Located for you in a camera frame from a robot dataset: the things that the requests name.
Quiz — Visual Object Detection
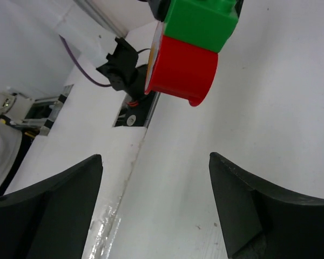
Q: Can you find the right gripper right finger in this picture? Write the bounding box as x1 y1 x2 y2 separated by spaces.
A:
209 152 324 258

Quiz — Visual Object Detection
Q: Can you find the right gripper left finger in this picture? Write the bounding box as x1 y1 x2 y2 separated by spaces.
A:
0 154 103 258

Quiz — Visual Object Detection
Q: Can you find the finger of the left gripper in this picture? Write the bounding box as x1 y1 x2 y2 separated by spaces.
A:
234 0 244 16
148 0 171 22

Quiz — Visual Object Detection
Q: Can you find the red flower lego piece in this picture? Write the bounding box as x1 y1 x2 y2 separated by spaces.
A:
144 22 218 107

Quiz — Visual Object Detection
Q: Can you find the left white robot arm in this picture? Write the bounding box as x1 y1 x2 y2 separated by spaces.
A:
98 0 242 106

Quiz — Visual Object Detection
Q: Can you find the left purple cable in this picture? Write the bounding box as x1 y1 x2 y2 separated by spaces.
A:
59 35 113 87

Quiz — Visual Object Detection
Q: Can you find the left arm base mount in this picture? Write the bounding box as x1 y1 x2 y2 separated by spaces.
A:
113 64 159 128

